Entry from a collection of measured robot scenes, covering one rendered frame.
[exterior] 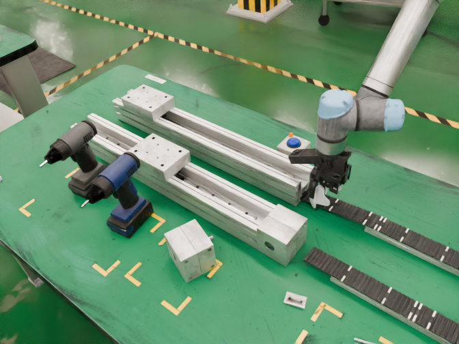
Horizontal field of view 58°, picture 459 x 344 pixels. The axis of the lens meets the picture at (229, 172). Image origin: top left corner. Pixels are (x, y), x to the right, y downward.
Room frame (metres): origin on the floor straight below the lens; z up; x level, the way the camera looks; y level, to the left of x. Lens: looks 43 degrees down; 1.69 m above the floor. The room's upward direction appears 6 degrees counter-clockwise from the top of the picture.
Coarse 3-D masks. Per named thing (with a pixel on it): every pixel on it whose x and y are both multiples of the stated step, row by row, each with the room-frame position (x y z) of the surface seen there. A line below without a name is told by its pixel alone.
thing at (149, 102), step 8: (144, 88) 1.34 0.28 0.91; (152, 88) 1.34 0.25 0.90; (128, 96) 1.30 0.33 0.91; (136, 96) 1.29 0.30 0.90; (144, 96) 1.29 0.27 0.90; (152, 96) 1.28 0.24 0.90; (160, 96) 1.28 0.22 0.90; (168, 96) 1.27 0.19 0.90; (128, 104) 1.27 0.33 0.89; (136, 104) 1.24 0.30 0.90; (144, 104) 1.23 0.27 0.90; (152, 104) 1.23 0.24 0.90; (160, 104) 1.22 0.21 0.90; (168, 104) 1.24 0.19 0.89; (136, 112) 1.25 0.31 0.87; (144, 112) 1.21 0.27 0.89; (152, 112) 1.19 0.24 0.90; (160, 112) 1.21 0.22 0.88; (152, 120) 1.19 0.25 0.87
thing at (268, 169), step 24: (144, 120) 1.23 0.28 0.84; (168, 120) 1.22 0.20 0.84; (192, 120) 1.17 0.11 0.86; (192, 144) 1.07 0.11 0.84; (216, 144) 1.03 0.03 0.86; (240, 144) 1.03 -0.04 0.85; (240, 168) 0.94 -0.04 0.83; (264, 168) 0.89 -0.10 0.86; (288, 168) 0.91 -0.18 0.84; (312, 168) 0.87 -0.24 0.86; (288, 192) 0.82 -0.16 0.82
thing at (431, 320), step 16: (320, 256) 0.60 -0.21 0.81; (336, 272) 0.55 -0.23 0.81; (352, 272) 0.55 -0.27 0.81; (368, 288) 0.50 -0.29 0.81; (384, 288) 0.50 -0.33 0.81; (384, 304) 0.46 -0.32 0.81; (400, 304) 0.45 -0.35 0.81; (416, 304) 0.45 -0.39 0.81; (416, 320) 0.41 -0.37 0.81; (432, 320) 0.41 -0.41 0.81; (448, 320) 0.41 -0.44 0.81; (448, 336) 0.37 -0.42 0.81
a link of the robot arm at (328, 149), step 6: (318, 138) 0.83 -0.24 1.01; (318, 144) 0.78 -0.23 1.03; (324, 144) 0.77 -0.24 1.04; (330, 144) 0.76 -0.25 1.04; (336, 144) 0.76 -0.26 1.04; (342, 144) 0.77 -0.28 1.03; (318, 150) 0.78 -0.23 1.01; (324, 150) 0.77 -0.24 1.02; (330, 150) 0.76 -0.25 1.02; (336, 150) 0.76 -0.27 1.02; (342, 150) 0.77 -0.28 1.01
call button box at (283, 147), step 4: (288, 136) 1.06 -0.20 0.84; (284, 140) 1.04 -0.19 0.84; (300, 140) 1.03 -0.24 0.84; (304, 140) 1.03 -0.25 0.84; (280, 144) 1.02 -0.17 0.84; (284, 144) 1.02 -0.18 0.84; (300, 144) 1.01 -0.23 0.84; (304, 144) 1.01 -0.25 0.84; (308, 144) 1.01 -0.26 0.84; (280, 148) 1.01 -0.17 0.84; (284, 148) 1.00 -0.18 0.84; (288, 148) 1.00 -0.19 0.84; (292, 148) 1.00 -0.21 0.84; (296, 148) 1.00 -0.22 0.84; (300, 148) 0.99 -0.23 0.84; (304, 148) 0.99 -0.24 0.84; (308, 148) 1.01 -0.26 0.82; (284, 152) 1.00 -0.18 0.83; (288, 152) 0.99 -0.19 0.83
